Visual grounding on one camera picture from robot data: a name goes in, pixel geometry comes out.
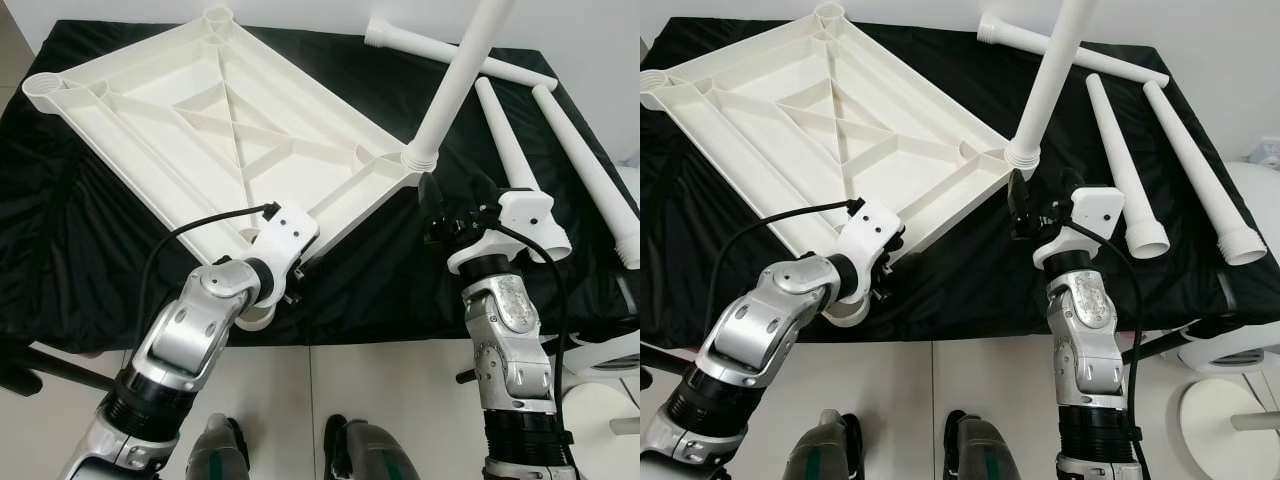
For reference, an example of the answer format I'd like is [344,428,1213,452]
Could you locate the white plastic table top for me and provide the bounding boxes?
[22,5,426,331]
[640,3,1041,329]

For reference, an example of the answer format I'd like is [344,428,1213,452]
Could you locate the grey robot right leg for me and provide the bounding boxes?
[322,415,411,480]
[945,412,1036,480]

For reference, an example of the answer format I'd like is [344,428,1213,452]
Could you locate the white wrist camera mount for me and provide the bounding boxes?
[838,198,906,286]
[243,203,321,291]
[447,190,558,276]
[1032,185,1126,269]

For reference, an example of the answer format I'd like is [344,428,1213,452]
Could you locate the white tapered plastic table leg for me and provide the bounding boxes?
[977,12,1171,89]
[1085,73,1172,261]
[1003,0,1091,169]
[531,84,641,269]
[400,0,516,173]
[364,15,559,93]
[1142,80,1268,267]
[474,77,573,264]

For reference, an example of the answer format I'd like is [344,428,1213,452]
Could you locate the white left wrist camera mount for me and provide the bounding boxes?
[838,198,906,286]
[243,203,321,291]

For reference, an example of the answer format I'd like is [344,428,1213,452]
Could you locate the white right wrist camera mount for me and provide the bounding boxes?
[1032,185,1126,269]
[447,190,558,276]

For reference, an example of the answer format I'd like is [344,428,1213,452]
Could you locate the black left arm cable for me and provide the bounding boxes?
[715,197,866,321]
[135,200,283,331]

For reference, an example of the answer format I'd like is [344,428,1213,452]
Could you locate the dark table frame bar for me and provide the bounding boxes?
[640,340,693,379]
[0,335,113,398]

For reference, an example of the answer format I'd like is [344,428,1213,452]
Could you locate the black table cloth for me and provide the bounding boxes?
[640,15,1280,346]
[0,20,641,351]

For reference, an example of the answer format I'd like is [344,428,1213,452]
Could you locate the black metal table bar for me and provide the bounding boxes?
[455,333,641,386]
[1135,328,1201,363]

